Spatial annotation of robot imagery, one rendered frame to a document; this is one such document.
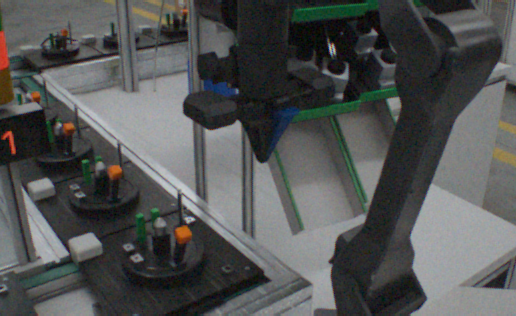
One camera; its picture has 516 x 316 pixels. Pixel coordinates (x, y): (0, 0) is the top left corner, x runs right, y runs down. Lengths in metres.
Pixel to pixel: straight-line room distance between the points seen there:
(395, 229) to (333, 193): 0.50
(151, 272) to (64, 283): 0.18
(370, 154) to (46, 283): 0.64
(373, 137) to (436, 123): 0.67
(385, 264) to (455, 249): 0.67
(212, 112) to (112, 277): 0.42
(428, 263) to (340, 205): 0.24
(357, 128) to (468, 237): 0.35
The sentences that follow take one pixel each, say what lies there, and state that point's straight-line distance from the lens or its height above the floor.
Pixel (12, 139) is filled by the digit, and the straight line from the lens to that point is 0.88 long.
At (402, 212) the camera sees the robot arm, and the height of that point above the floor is 1.27.
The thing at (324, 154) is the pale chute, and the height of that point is 1.08.
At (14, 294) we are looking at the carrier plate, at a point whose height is 0.97.
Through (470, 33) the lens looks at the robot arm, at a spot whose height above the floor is 1.44.
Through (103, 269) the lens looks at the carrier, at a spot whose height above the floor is 0.97.
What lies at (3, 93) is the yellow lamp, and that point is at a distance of 0.86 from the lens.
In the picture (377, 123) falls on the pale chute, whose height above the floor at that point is 1.10.
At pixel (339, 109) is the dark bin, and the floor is 1.20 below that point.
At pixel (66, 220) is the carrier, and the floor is 0.97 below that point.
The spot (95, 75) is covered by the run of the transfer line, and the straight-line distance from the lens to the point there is 2.10.
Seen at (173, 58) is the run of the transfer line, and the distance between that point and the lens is 2.22.
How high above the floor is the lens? 1.54
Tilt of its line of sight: 26 degrees down
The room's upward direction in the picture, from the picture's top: straight up
